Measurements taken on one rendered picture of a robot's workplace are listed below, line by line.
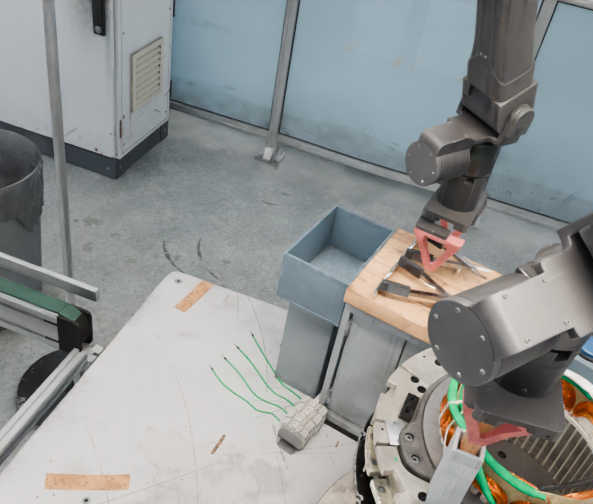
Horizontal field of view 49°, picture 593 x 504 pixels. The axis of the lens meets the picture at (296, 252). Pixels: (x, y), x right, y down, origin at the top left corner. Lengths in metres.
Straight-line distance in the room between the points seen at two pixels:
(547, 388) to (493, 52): 0.40
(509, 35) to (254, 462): 0.69
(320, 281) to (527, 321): 0.57
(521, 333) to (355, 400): 0.68
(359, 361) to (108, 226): 1.89
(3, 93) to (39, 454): 2.30
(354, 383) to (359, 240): 0.23
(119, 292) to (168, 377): 1.33
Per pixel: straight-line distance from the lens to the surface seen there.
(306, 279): 0.95
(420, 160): 0.83
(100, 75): 2.82
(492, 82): 0.80
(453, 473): 0.64
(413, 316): 0.90
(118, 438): 1.07
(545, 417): 0.52
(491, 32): 0.77
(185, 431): 1.07
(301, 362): 1.10
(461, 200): 0.91
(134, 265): 2.56
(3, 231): 2.07
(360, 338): 0.97
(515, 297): 0.40
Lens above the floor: 1.65
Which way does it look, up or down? 38 degrees down
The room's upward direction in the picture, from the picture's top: 11 degrees clockwise
